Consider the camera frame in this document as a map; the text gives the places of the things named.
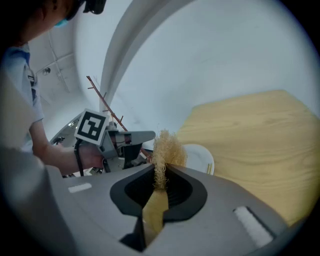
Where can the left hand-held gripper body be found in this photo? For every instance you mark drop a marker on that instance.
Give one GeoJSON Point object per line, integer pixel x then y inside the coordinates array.
{"type": "Point", "coordinates": [91, 125]}

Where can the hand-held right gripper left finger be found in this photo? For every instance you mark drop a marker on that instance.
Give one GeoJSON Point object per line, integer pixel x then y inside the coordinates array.
{"type": "Point", "coordinates": [100, 212]}

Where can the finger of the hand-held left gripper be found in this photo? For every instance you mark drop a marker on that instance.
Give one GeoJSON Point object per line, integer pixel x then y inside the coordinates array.
{"type": "Point", "coordinates": [140, 137]}

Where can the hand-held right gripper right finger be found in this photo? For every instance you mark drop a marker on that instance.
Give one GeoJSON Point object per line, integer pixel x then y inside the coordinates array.
{"type": "Point", "coordinates": [212, 212]}

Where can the tan sponge cloth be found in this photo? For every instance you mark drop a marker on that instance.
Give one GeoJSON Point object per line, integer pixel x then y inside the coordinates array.
{"type": "Point", "coordinates": [166, 152]}

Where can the white round plate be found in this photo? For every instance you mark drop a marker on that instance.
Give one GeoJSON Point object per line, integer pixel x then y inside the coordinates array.
{"type": "Point", "coordinates": [200, 156]}

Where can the person's left forearm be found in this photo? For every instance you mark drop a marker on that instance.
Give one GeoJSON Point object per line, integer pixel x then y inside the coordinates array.
{"type": "Point", "coordinates": [57, 157]}

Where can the person's left hand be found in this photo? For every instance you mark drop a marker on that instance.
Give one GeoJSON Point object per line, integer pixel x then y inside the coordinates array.
{"type": "Point", "coordinates": [91, 157]}

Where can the red-brown wooden coat rack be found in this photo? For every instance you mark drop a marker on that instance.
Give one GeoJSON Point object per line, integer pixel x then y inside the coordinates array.
{"type": "Point", "coordinates": [105, 103]}

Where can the light blue shirt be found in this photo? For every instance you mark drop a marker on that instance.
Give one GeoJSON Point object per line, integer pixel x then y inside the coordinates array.
{"type": "Point", "coordinates": [17, 87]}

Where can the blue face mask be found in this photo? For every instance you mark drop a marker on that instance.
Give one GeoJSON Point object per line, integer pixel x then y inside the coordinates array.
{"type": "Point", "coordinates": [61, 23]}

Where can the person's head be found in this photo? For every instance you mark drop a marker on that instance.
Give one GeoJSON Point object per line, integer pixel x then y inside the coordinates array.
{"type": "Point", "coordinates": [37, 20]}

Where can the black head-mounted camera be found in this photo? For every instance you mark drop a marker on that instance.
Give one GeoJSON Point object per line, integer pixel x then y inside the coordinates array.
{"type": "Point", "coordinates": [94, 6]}

